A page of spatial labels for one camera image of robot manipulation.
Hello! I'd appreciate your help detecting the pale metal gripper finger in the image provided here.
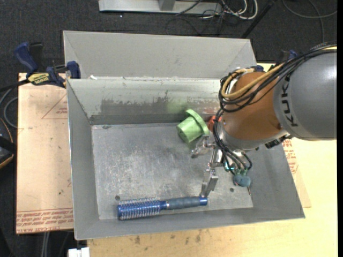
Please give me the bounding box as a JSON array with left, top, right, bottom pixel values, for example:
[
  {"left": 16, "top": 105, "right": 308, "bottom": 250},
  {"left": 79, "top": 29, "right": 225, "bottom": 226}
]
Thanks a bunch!
[
  {"left": 200, "top": 169, "right": 219, "bottom": 199},
  {"left": 191, "top": 140, "right": 215, "bottom": 159}
]

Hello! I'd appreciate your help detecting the green plastic cup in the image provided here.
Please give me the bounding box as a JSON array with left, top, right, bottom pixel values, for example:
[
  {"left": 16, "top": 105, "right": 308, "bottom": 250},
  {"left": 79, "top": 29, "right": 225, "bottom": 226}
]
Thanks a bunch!
[{"left": 176, "top": 108, "right": 211, "bottom": 144}]

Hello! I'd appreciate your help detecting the red-orange small object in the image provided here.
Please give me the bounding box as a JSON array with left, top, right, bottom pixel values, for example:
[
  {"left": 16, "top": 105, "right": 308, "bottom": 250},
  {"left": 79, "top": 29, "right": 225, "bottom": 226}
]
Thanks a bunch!
[{"left": 206, "top": 116, "right": 221, "bottom": 131}]

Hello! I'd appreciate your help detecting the blue-grey rounded lump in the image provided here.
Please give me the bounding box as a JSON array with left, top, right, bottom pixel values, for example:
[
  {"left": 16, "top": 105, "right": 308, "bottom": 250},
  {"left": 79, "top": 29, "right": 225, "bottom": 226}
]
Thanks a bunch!
[{"left": 232, "top": 175, "right": 252, "bottom": 188}]

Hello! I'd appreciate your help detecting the grey metal bin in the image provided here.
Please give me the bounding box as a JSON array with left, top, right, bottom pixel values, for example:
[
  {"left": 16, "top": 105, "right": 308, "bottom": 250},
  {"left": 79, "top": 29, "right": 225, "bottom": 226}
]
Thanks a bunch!
[{"left": 63, "top": 30, "right": 306, "bottom": 241}]

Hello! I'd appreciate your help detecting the blue hairbrush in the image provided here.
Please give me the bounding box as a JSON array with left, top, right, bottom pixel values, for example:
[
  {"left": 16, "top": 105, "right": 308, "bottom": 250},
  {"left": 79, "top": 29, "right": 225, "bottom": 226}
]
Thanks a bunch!
[{"left": 117, "top": 196, "right": 208, "bottom": 221}]

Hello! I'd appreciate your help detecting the brown cardboard board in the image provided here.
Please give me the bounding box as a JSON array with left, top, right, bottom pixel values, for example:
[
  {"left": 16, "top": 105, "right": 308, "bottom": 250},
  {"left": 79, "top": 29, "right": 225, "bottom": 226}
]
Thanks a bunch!
[{"left": 15, "top": 72, "right": 312, "bottom": 235}]

